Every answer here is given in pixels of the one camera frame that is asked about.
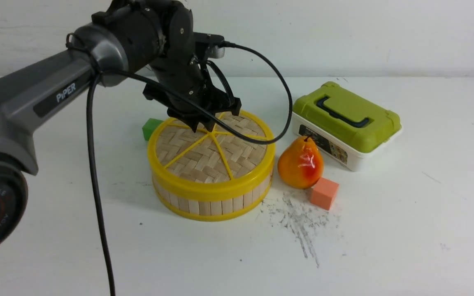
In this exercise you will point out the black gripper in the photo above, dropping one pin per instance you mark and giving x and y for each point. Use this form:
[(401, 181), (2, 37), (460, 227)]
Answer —
[(169, 50)]

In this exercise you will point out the yellow woven steamer lid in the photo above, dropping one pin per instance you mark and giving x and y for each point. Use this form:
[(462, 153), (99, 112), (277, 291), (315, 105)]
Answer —
[(194, 168)]

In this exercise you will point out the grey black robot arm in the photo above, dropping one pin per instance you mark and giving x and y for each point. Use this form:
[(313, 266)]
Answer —
[(117, 43)]

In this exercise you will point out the yellow bamboo steamer basket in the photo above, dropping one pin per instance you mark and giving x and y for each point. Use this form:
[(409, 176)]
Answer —
[(212, 205)]

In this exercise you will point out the green foam cube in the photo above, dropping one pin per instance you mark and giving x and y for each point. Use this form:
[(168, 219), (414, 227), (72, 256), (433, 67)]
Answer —
[(149, 127)]

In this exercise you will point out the orange toy pear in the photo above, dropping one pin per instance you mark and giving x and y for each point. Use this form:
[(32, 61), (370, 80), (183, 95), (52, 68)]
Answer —
[(301, 165)]

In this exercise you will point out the salmon foam cube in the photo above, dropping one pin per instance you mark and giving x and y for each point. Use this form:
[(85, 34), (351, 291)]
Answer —
[(324, 193)]

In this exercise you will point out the green lidded white box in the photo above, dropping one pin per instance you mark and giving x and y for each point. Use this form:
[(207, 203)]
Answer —
[(350, 129)]

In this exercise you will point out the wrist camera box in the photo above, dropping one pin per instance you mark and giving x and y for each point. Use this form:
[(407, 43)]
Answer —
[(208, 46)]

